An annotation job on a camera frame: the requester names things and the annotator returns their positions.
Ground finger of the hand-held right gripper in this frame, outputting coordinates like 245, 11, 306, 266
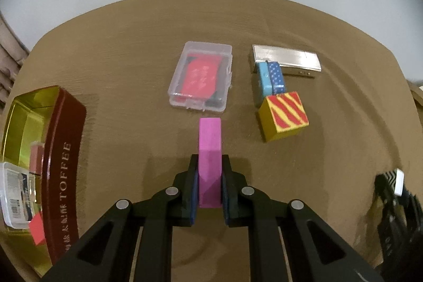
375, 173, 413, 269
405, 188, 423, 236

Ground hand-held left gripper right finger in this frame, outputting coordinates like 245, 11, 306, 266
222, 154, 387, 282

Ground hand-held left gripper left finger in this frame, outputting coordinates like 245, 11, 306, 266
40, 154, 199, 282

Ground white block with zigzag face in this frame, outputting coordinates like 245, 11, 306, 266
383, 169, 406, 197

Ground pink block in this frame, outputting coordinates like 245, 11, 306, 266
197, 118, 223, 209

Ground yellow red striped block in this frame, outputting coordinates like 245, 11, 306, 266
258, 91, 309, 143

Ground small clear box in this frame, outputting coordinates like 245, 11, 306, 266
168, 41, 234, 113

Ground blue dotted block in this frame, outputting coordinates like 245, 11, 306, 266
257, 61, 287, 107

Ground red and gold tin box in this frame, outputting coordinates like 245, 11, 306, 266
0, 86, 87, 271

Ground silver metal box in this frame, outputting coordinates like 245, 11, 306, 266
252, 44, 322, 79

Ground red rectangular box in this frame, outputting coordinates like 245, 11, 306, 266
28, 210, 46, 245

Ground long clear plastic floss box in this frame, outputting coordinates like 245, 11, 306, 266
0, 162, 38, 230

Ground brown cloth bundle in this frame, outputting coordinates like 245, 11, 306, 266
410, 80, 423, 107

